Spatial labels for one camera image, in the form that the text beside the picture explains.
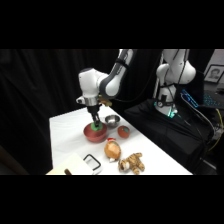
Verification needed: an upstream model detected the cyan-lit black device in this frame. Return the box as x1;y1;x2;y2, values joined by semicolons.
180;88;200;109

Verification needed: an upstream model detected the green triangle block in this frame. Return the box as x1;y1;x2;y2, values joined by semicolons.
91;122;103;132

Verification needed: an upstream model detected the cyan-lit keyboard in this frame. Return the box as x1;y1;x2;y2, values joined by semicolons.
202;92;224;110

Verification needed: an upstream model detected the yellowish wrist camera box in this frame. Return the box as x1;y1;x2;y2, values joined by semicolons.
97;95;113;108

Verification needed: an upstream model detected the small steel bowl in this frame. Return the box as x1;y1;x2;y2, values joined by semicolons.
104;114;121;129

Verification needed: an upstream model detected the black covered robot stand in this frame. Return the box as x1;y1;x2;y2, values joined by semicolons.
123;97;210;176

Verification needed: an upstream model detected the yellow cable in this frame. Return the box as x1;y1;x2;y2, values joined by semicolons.
207;107;224;153

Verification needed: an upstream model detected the small red-brown toy fruit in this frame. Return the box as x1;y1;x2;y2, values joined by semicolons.
117;125;131;139

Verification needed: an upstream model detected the framed portrait picture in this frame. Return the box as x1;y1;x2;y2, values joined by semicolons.
203;64;224;84

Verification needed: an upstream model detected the pale wooden box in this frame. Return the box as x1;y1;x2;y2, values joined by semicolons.
45;152;95;176

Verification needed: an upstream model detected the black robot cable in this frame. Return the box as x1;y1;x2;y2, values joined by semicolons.
111;49;163;104

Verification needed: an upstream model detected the pink bowl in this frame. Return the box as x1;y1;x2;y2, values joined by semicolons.
82;121;109;144

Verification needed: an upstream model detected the striped tiger plush toy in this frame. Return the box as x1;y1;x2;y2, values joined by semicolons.
118;152;146;175

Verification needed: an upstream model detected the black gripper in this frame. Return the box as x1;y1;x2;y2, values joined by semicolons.
86;104;102;129

